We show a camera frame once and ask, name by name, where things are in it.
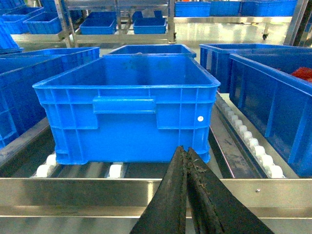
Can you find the steel roller shelf rack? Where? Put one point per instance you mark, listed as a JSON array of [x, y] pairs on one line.
[[284, 204]]

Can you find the blue bin front centre-right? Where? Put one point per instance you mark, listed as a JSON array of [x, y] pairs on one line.
[[129, 108]]

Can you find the blue bin front centre-left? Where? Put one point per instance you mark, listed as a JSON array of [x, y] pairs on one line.
[[20, 109]]

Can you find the blue bin centre-right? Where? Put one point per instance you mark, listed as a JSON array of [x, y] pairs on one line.
[[168, 49], [129, 108]]

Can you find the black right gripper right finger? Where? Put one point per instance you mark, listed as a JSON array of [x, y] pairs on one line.
[[214, 209]]

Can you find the blue bin rear centre-right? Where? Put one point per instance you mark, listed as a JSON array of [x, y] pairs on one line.
[[168, 49]]

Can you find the blue bin front right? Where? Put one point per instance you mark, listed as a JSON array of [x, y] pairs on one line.
[[278, 104]]

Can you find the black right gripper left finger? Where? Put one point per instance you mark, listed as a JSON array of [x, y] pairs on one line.
[[166, 212]]

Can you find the blue bin centre-left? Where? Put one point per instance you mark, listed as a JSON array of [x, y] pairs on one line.
[[71, 57], [20, 109]]

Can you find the red parts pile right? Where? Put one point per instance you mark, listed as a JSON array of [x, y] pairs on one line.
[[304, 73]]

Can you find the blue bin rear centre-left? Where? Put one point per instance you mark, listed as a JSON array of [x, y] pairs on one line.
[[71, 57]]

